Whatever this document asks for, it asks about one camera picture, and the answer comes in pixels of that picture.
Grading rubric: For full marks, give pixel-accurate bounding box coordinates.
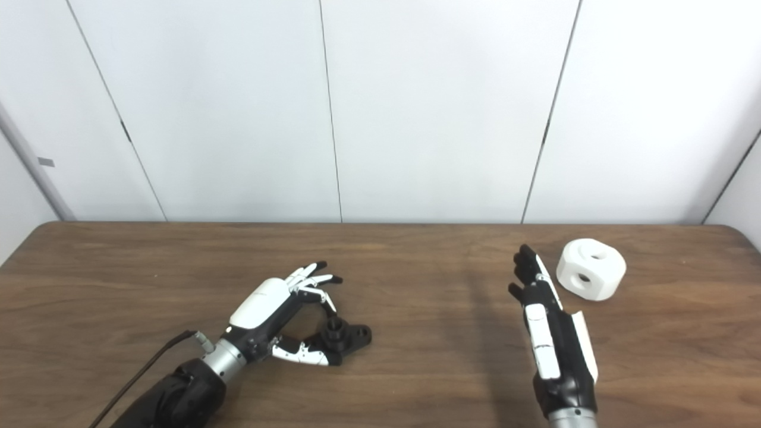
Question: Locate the round white plastic piece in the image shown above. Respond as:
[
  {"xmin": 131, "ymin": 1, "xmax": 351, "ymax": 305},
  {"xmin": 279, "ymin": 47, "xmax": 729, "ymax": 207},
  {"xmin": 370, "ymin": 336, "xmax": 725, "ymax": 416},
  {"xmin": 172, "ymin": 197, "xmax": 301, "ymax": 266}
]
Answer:
[{"xmin": 556, "ymin": 238, "xmax": 627, "ymax": 302}]

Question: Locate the white wall corner trim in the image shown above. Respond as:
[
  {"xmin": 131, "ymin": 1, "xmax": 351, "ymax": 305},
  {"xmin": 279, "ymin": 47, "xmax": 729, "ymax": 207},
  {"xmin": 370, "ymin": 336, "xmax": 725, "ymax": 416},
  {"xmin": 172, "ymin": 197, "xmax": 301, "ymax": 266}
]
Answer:
[{"xmin": 0, "ymin": 101, "xmax": 77, "ymax": 222}]

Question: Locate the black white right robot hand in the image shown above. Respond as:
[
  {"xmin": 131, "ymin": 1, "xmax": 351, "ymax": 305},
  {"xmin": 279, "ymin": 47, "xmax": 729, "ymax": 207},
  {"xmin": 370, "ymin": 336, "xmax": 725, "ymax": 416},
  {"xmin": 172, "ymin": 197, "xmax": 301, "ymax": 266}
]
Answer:
[{"xmin": 508, "ymin": 244, "xmax": 599, "ymax": 417}]

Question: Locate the black flanged holder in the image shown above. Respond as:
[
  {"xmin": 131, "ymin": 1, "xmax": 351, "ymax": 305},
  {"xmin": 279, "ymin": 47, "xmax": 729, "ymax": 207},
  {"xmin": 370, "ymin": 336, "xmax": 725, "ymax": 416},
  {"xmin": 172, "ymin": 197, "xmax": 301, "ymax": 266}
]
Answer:
[{"xmin": 309, "ymin": 317, "xmax": 373, "ymax": 366}]

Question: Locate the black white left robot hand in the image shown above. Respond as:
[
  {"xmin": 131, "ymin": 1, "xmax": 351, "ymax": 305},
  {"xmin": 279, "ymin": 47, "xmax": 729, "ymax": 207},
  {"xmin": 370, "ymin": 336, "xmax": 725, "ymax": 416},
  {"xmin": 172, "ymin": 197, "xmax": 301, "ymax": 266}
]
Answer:
[{"xmin": 223, "ymin": 260, "xmax": 344, "ymax": 367}]

